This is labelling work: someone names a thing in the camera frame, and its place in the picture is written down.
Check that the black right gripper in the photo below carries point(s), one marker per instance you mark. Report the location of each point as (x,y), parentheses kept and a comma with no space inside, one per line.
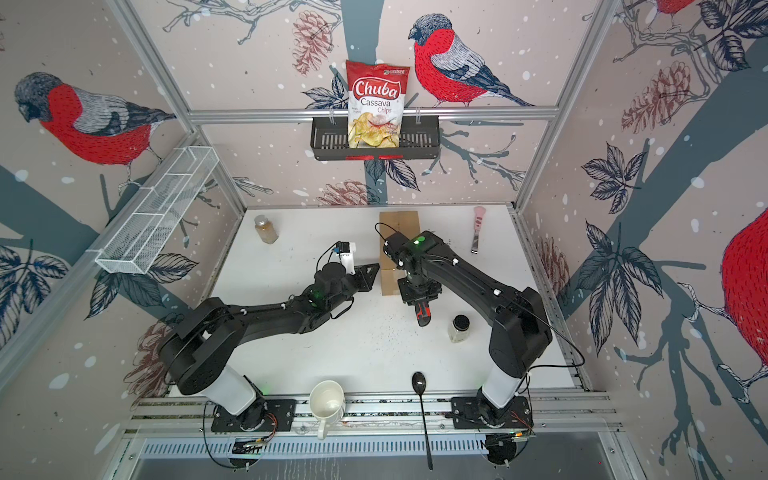
(419,294)

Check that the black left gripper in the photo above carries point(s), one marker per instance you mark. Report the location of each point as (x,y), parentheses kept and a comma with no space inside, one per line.
(364,277)

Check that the red black utility knife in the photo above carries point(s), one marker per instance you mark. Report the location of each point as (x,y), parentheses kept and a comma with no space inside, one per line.
(423,313)

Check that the brown cardboard express box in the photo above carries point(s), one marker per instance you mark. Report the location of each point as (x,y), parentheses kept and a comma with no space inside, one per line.
(396,227)

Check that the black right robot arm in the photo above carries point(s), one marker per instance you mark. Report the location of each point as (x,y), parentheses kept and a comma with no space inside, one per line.
(520,330)

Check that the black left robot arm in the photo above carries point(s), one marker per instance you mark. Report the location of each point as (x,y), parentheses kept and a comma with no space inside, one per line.
(197,351)

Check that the black lid glass jar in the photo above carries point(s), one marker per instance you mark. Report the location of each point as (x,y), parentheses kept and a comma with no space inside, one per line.
(458,329)

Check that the black long spoon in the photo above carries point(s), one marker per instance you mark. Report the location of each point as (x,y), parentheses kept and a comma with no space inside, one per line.
(418,382)

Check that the brown spice jar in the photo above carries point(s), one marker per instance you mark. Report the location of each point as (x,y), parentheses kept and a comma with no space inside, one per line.
(265,229)

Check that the cream ceramic mug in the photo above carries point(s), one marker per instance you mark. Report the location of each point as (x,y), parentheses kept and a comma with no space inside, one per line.
(327,405)

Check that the Chuba cassava chips bag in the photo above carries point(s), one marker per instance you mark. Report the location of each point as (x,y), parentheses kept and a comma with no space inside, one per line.
(376,103)

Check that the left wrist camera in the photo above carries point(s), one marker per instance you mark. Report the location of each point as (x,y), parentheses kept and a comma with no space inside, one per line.
(345,252)

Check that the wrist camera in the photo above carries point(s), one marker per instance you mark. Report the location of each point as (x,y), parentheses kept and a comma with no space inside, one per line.
(394,244)
(345,252)

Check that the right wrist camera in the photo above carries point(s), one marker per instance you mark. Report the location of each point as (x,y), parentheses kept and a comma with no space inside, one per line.
(394,244)

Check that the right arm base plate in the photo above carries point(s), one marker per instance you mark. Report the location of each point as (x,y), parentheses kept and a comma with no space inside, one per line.
(476,412)

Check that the black wire wall basket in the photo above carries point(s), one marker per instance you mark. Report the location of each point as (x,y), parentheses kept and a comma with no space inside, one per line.
(415,138)

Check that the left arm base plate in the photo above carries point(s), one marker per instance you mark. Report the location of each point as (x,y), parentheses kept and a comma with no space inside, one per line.
(264,415)

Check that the aluminium front rail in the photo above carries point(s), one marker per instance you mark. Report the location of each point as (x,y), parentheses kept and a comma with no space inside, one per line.
(553,410)

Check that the white wire mesh shelf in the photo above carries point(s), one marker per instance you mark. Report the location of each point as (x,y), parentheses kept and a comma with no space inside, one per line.
(140,239)

